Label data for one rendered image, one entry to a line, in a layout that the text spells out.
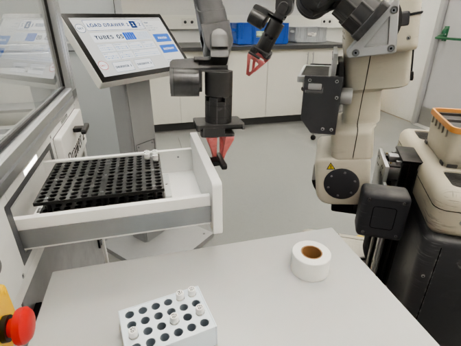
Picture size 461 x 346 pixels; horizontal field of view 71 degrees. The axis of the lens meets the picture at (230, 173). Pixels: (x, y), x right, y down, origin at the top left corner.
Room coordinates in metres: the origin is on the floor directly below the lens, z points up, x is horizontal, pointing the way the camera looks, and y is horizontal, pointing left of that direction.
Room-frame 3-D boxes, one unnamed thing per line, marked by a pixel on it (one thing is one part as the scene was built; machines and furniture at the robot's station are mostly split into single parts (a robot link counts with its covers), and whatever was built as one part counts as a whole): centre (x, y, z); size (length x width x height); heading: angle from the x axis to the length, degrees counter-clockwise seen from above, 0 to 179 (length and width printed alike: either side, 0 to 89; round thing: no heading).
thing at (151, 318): (0.33, 0.09, 0.78); 0.12 x 0.08 x 0.04; 114
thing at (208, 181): (0.64, 0.06, 0.87); 0.29 x 0.02 x 0.11; 14
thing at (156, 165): (0.62, 0.15, 0.90); 0.18 x 0.02 x 0.01; 14
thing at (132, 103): (1.55, 0.43, 0.51); 0.50 x 0.45 x 1.02; 55
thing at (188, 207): (0.59, 0.26, 0.86); 0.40 x 0.26 x 0.06; 104
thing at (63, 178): (0.59, 0.25, 0.87); 0.22 x 0.18 x 0.06; 104
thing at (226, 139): (0.68, 0.03, 0.93); 0.07 x 0.07 x 0.09; 14
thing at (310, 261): (0.47, -0.15, 0.78); 0.07 x 0.07 x 0.04
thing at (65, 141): (0.87, 0.45, 0.87); 0.29 x 0.02 x 0.11; 14
